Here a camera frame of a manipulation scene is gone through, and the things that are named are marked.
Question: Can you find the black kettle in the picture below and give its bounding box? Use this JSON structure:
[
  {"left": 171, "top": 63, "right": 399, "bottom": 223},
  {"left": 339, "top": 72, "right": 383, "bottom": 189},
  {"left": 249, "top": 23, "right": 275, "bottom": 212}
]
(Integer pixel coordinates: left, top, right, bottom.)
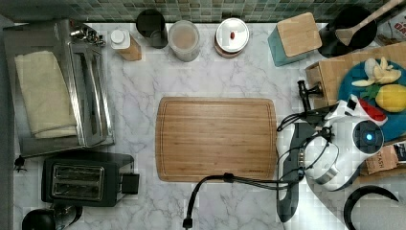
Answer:
[{"left": 22, "top": 204, "right": 82, "bottom": 230}]

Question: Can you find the pink jar with white lid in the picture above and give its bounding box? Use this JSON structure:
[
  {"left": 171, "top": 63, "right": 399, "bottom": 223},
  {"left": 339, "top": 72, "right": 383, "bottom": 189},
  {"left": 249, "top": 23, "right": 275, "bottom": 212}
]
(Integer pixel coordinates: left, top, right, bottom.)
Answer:
[{"left": 214, "top": 18, "right": 250, "bottom": 58}]

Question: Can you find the yellow toy lemon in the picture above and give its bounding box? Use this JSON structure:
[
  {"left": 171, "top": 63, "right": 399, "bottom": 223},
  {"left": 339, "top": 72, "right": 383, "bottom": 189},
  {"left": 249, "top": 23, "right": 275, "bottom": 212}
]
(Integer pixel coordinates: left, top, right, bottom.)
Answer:
[{"left": 375, "top": 84, "right": 406, "bottom": 113}]

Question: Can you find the wooden drawer with black handle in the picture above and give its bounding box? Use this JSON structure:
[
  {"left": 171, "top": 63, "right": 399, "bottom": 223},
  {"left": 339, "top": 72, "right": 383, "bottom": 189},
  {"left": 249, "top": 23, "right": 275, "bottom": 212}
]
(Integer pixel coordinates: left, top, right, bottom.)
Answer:
[{"left": 298, "top": 62, "right": 328, "bottom": 111}]

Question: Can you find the wooden drawer cabinet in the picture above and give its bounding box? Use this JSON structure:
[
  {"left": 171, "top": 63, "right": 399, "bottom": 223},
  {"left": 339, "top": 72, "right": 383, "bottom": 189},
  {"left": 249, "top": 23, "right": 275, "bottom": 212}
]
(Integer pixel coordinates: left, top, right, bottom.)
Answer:
[{"left": 318, "top": 41, "right": 406, "bottom": 183}]

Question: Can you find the black two-slot toaster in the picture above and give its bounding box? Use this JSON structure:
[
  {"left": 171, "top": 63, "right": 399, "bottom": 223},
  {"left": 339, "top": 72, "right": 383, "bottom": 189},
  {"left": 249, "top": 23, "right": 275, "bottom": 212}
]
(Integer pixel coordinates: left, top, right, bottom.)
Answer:
[{"left": 41, "top": 150, "right": 140, "bottom": 207}]

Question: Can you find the dark grey cup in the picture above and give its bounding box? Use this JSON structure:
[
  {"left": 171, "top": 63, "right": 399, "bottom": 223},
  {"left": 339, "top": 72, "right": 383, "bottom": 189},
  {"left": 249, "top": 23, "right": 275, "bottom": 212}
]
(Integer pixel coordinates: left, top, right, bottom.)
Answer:
[{"left": 136, "top": 9, "right": 168, "bottom": 49}]

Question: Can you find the tea bag box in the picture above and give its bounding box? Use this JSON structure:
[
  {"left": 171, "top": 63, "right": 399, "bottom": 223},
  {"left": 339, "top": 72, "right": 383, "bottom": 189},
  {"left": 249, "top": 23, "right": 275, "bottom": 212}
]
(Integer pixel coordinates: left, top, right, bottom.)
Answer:
[{"left": 364, "top": 146, "right": 398, "bottom": 175}]

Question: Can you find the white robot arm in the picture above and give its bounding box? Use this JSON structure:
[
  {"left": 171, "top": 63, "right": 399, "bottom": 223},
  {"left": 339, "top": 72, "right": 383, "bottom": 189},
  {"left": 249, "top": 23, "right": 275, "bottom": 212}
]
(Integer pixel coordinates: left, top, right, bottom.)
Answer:
[{"left": 277, "top": 95, "right": 386, "bottom": 230}]

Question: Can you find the silver toaster oven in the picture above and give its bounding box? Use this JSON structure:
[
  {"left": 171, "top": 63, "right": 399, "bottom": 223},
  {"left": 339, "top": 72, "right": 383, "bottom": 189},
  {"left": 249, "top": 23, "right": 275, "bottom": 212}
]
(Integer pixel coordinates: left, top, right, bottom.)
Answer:
[{"left": 3, "top": 19, "right": 114, "bottom": 158}]

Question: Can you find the blue plate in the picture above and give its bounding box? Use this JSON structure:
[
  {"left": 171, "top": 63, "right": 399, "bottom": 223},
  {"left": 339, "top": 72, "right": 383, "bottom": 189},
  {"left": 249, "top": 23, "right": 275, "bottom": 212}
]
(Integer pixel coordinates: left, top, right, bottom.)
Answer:
[{"left": 338, "top": 61, "right": 406, "bottom": 142}]

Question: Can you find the teal canister with wooden lid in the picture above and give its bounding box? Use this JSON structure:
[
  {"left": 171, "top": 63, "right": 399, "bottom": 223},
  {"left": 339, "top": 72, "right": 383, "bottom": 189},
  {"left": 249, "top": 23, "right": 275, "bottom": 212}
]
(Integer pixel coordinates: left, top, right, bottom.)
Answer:
[{"left": 268, "top": 12, "right": 322, "bottom": 66}]

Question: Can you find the black utensil holder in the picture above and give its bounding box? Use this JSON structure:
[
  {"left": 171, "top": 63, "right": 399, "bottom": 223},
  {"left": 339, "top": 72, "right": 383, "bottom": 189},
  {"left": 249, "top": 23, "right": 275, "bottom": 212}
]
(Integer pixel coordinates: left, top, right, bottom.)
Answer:
[{"left": 318, "top": 6, "right": 377, "bottom": 58}]

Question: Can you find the white-capped spice bottle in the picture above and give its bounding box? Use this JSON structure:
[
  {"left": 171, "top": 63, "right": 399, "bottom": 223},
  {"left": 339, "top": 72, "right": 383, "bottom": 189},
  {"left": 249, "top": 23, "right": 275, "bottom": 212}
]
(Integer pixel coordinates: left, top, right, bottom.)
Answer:
[{"left": 110, "top": 30, "right": 142, "bottom": 61}]

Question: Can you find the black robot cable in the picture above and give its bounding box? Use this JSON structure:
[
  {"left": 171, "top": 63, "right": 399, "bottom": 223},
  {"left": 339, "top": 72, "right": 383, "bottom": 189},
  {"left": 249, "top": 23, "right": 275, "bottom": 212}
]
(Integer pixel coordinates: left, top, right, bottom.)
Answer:
[{"left": 182, "top": 172, "right": 298, "bottom": 230}]

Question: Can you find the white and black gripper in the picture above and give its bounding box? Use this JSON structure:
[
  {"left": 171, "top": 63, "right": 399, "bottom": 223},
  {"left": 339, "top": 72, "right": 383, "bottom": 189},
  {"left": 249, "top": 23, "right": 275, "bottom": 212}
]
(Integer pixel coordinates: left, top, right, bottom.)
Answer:
[{"left": 300, "top": 94, "right": 388, "bottom": 131}]

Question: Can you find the folded beige towel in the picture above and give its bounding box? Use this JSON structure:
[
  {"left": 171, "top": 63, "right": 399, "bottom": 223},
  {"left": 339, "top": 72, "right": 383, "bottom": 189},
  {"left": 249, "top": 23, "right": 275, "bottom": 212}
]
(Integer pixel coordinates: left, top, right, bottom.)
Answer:
[{"left": 14, "top": 51, "right": 77, "bottom": 139}]

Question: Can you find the wooden cutting board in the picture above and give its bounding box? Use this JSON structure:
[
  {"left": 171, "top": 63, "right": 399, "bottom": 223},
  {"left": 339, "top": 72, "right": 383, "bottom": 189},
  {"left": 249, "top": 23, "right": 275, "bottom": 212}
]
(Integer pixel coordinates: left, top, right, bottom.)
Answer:
[{"left": 155, "top": 97, "right": 277, "bottom": 182}]

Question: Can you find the toy peeled banana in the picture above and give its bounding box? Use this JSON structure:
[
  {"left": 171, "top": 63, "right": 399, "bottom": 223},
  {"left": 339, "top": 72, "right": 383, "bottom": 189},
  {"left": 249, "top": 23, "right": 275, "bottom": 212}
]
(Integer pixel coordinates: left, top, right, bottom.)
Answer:
[{"left": 351, "top": 57, "right": 401, "bottom": 87}]

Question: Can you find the wooden spoon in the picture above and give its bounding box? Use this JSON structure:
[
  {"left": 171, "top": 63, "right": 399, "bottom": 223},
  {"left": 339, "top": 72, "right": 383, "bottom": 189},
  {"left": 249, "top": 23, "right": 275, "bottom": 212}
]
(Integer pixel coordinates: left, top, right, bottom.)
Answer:
[{"left": 335, "top": 0, "right": 405, "bottom": 46}]

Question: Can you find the oatmeal box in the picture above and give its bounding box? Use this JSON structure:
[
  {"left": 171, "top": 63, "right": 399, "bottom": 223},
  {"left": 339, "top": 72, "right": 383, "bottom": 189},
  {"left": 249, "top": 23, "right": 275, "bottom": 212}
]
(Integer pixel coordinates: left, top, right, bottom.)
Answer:
[{"left": 375, "top": 11, "right": 406, "bottom": 46}]

